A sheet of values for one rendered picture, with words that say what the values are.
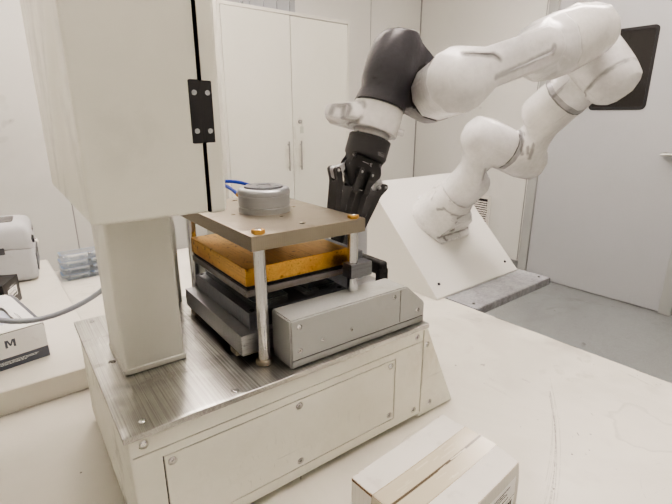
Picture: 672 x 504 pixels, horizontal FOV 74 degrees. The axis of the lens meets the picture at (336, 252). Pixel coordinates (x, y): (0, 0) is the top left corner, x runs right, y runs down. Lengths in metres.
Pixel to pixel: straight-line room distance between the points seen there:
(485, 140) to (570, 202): 2.58
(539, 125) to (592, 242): 2.59
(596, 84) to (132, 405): 0.97
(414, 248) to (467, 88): 0.71
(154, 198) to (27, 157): 2.63
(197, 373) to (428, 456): 0.31
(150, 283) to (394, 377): 0.39
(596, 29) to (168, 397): 0.89
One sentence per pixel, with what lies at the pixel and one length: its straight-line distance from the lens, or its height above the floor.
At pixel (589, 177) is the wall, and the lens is 3.71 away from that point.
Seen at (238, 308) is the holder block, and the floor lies 0.99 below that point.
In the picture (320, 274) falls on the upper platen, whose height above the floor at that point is 1.03.
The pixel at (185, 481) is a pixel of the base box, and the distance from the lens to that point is 0.61.
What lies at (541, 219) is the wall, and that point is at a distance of 3.89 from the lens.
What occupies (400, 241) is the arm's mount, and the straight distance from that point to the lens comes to 1.36.
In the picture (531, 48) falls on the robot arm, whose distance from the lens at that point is 0.84.
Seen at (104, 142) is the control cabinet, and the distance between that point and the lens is 0.46.
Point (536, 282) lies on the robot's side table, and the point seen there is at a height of 0.75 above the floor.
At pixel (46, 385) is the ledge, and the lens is 1.00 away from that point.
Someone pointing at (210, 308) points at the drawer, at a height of 0.97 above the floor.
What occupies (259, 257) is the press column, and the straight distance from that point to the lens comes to 0.56.
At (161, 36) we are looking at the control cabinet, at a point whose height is 1.32.
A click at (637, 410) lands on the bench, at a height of 0.75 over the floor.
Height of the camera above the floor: 1.25
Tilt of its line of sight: 17 degrees down
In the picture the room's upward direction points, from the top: straight up
